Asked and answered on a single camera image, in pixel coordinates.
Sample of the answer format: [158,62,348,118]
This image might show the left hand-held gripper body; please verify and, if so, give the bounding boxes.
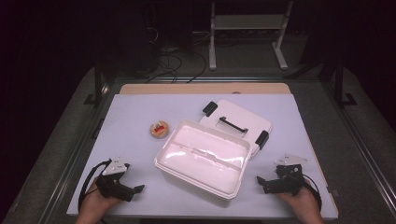
[94,156,137,203]

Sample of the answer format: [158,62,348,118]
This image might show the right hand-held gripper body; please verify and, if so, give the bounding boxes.
[263,153,310,197]

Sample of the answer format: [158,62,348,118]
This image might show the round wooden disc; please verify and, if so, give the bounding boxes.
[148,120,170,140]

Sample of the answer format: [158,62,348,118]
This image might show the white lid with black handle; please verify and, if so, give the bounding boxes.
[199,98,273,157]

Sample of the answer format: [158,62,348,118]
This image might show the white plastic storage box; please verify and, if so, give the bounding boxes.
[153,119,252,208]

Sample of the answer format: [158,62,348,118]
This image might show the person's right hand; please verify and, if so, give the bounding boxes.
[275,177,322,217]

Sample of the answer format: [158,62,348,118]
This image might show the person's left hand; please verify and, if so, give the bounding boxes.
[79,179,123,219]

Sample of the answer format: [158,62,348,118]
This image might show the white metal stand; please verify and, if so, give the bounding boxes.
[207,0,295,71]

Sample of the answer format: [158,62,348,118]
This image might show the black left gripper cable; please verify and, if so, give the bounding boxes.
[78,159,112,214]

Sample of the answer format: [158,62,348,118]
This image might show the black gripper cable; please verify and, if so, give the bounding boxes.
[302,180,323,213]
[78,159,112,214]

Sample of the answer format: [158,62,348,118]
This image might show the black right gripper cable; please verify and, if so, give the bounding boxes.
[302,180,323,213]

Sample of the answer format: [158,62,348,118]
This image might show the aluminium frame rail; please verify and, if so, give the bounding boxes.
[321,81,396,216]
[36,82,117,224]

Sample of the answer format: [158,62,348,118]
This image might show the black upright post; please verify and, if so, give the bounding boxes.
[83,57,110,106]
[332,57,359,108]

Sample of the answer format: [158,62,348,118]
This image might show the black floor cables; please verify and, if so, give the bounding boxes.
[143,29,208,85]

